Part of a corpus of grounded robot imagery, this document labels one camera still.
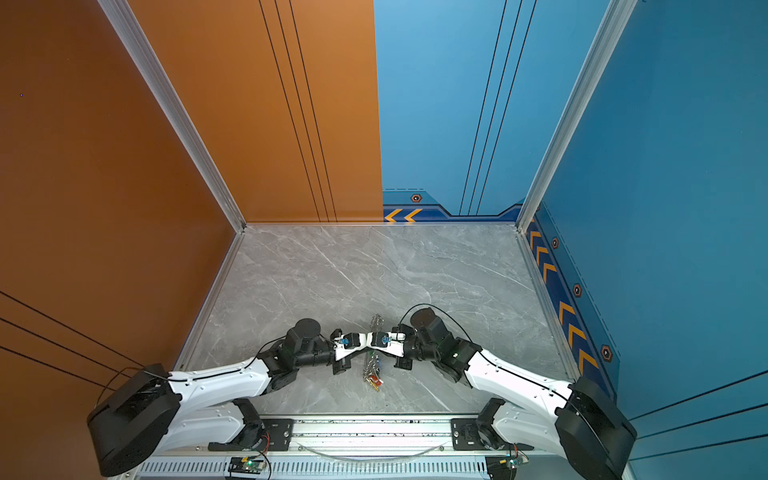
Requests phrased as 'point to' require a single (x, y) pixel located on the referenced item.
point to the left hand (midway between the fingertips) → (370, 343)
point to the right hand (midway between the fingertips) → (375, 342)
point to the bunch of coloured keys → (371, 372)
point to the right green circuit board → (504, 467)
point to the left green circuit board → (246, 465)
